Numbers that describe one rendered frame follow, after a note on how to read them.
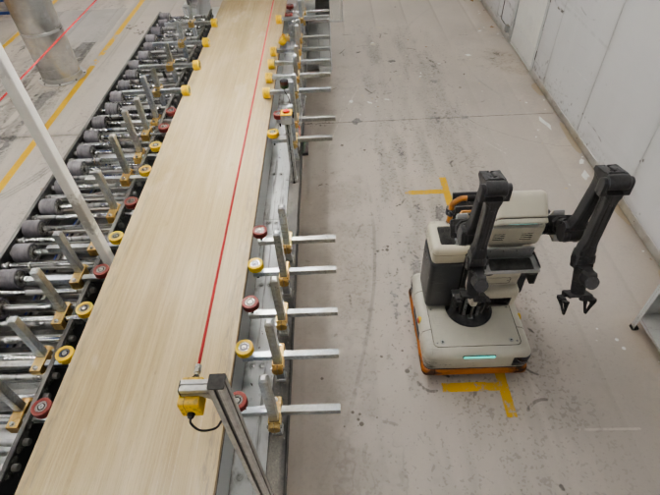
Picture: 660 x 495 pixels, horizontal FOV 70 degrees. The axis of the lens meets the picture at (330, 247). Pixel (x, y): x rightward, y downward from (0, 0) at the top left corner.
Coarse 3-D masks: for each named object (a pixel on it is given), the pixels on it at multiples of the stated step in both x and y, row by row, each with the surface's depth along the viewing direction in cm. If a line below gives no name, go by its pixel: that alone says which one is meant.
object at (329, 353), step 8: (256, 352) 214; (264, 352) 214; (288, 352) 214; (296, 352) 213; (304, 352) 213; (312, 352) 213; (320, 352) 213; (328, 352) 213; (336, 352) 212; (248, 360) 214
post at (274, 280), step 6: (276, 276) 209; (270, 282) 208; (276, 282) 208; (276, 288) 211; (276, 294) 214; (276, 300) 217; (282, 300) 221; (276, 306) 220; (282, 306) 220; (276, 312) 223; (282, 312) 223; (282, 318) 227
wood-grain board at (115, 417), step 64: (256, 64) 410; (192, 128) 341; (256, 128) 337; (192, 192) 288; (256, 192) 285; (128, 256) 252; (192, 256) 250; (128, 320) 222; (192, 320) 221; (64, 384) 200; (128, 384) 199; (64, 448) 181; (128, 448) 180; (192, 448) 179
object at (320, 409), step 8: (248, 408) 198; (256, 408) 198; (264, 408) 198; (288, 408) 197; (296, 408) 197; (304, 408) 197; (312, 408) 197; (320, 408) 197; (328, 408) 196; (336, 408) 196
